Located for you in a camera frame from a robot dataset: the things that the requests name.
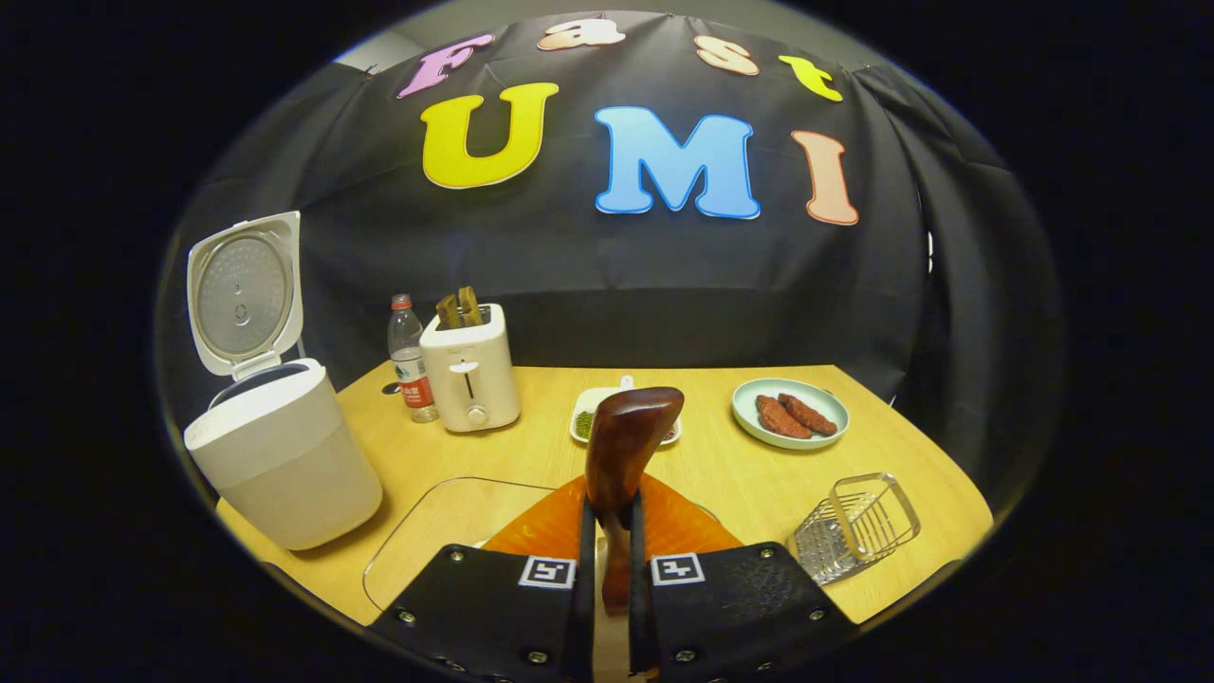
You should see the brown wooden spoon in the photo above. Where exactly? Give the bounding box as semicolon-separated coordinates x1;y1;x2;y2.
583;386;686;618

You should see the pale green plate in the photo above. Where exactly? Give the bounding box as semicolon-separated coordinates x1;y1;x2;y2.
731;378;851;451

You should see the clear glass rice container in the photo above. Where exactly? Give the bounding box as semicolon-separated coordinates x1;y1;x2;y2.
362;476;632;683

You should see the clear plastic water bottle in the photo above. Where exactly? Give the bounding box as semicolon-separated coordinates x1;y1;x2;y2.
387;294;440;424

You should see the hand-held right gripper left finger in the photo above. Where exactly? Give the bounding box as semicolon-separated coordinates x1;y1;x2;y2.
365;474;597;683

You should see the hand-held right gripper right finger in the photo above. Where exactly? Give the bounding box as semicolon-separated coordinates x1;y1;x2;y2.
626;474;859;683

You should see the red sausage piece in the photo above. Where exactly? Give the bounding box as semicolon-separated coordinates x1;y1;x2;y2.
778;393;839;437
756;395;814;440

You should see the white rice cooker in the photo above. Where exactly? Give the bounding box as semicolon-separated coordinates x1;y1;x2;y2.
183;211;384;551

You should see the metal wire chopstick holder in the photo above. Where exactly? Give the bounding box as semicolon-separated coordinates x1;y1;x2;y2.
787;472;922;586

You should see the white divided bean dish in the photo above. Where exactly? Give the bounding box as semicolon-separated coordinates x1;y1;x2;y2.
569;376;682;447

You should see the white toaster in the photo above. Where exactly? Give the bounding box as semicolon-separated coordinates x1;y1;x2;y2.
419;304;522;434

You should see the black backdrop cloth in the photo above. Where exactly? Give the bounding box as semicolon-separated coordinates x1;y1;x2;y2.
166;9;1058;494

